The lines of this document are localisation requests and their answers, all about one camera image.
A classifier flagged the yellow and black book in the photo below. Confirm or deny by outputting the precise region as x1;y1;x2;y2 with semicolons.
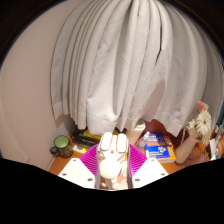
78;128;120;142

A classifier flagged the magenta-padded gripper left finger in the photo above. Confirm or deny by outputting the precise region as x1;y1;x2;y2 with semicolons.
57;143;101;190

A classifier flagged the dark mug with green inside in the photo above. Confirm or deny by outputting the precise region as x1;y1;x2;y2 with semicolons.
49;135;74;159

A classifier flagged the cream pitcher vase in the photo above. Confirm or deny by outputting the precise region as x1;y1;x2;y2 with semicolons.
174;128;201;164

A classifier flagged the orange book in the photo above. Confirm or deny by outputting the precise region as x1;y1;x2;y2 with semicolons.
146;135;177;164

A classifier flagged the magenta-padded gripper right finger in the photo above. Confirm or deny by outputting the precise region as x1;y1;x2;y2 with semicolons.
128;143;170;190

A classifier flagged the white pleated curtain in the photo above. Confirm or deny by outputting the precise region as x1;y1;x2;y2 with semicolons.
49;0;218;138

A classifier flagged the white computer mouse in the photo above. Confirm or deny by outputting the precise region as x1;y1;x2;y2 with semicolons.
97;131;130;190

